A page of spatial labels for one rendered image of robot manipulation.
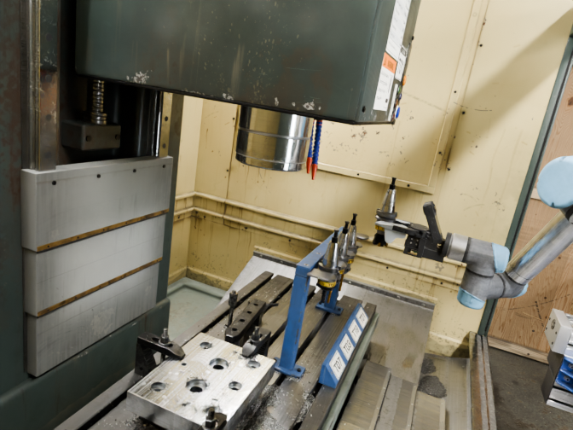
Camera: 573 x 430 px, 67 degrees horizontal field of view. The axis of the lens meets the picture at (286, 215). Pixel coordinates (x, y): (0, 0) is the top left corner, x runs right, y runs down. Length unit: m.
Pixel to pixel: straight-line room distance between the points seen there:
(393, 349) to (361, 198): 0.65
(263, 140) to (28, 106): 0.50
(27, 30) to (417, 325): 1.67
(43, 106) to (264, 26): 0.49
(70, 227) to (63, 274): 0.12
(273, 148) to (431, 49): 1.14
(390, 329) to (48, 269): 1.33
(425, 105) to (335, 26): 1.13
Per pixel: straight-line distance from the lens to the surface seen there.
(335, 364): 1.31
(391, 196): 1.29
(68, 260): 1.19
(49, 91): 1.06
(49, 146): 1.08
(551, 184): 1.14
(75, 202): 1.14
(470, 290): 1.33
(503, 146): 1.90
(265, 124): 0.89
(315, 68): 0.80
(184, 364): 1.15
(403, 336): 1.92
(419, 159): 1.90
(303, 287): 1.18
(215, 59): 0.89
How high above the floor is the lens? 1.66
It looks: 16 degrees down
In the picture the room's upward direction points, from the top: 9 degrees clockwise
